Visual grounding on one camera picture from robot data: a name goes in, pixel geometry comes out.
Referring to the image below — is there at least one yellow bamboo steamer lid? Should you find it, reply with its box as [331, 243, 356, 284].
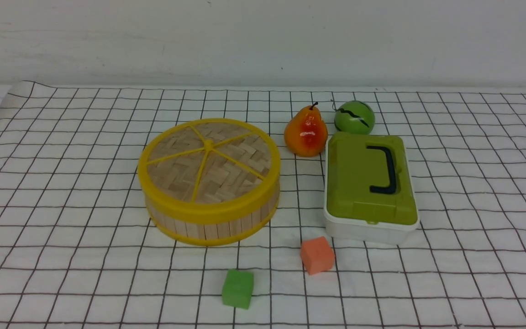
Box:
[138, 118, 280, 225]

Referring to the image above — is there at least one yellow bamboo steamer basket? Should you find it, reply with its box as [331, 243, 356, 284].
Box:
[145, 182, 280, 246]

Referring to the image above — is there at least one orange red toy pear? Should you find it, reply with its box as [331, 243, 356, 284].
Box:
[284, 102, 328, 158]

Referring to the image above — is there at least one green toy melon ball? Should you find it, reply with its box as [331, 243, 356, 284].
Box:
[334, 100, 375, 135]

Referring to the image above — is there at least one orange foam cube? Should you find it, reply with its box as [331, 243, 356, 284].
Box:
[300, 237, 336, 276]

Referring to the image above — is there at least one green white lunch box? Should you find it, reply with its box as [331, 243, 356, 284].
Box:
[323, 132, 420, 245]

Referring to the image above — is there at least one green foam cube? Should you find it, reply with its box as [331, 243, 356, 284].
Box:
[221, 269, 254, 309]

